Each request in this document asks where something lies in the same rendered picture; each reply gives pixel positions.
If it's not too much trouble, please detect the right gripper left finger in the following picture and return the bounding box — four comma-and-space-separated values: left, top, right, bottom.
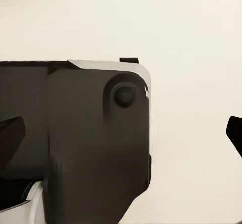
0, 116, 26, 176

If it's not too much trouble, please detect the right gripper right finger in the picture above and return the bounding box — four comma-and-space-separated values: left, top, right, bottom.
226, 116, 242, 157

